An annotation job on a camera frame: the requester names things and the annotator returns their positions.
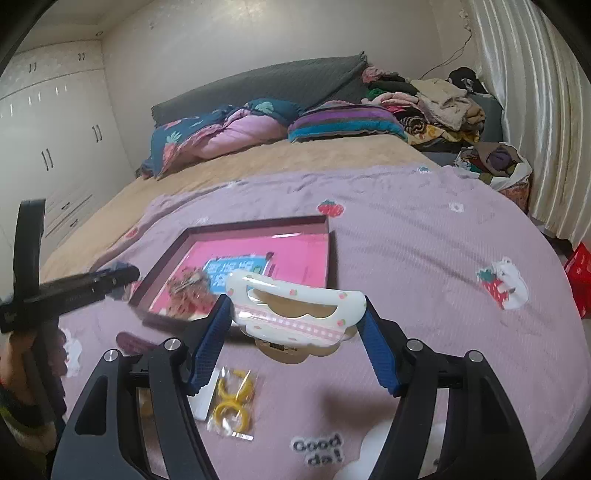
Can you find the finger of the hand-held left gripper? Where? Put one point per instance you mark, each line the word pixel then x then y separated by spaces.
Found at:
pixel 87 284

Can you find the grey cushion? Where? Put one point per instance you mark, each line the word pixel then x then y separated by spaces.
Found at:
pixel 491 120

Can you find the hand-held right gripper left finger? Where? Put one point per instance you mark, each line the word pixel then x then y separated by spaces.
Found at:
pixel 210 341

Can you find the red box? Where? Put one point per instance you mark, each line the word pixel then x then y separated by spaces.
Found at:
pixel 581 277

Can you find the striped fleece pillow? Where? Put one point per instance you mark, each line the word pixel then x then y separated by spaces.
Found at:
pixel 346 122

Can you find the pile of folded clothes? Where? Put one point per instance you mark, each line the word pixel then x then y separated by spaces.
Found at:
pixel 434 108

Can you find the grey padded headboard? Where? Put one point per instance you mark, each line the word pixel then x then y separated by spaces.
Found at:
pixel 258 87

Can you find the white wardrobe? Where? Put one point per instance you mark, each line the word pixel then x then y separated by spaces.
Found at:
pixel 60 138

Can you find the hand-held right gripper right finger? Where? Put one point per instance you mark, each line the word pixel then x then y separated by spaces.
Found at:
pixel 378 346

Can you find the purple strawberry print blanket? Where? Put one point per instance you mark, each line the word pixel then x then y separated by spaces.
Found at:
pixel 415 258

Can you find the white strawberry print claw clip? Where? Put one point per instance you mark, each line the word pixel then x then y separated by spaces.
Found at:
pixel 295 318

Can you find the packet of yellow rings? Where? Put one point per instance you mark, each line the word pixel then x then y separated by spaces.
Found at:
pixel 233 401

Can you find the person's left forearm striped sleeve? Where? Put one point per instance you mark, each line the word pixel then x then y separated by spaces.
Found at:
pixel 21 415

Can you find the maroon snap hair clip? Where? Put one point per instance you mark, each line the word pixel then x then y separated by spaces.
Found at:
pixel 136 344

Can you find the blue and pink quilt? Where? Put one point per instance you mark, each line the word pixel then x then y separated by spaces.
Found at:
pixel 217 129

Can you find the black cap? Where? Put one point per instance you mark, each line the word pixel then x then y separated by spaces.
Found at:
pixel 464 78

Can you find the person's left hand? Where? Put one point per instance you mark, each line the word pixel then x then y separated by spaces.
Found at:
pixel 11 362

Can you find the bag of clothes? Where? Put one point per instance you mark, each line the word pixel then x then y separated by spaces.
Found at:
pixel 491 161

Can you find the pink shallow cardboard box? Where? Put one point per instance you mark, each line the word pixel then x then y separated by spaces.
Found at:
pixel 295 258

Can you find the beige bed sheet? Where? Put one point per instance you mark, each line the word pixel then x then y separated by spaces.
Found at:
pixel 258 161

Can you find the white pleated curtain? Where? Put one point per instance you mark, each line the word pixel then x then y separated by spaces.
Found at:
pixel 535 101

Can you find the dark red glitter hair clip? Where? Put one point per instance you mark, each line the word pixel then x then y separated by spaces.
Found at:
pixel 187 295

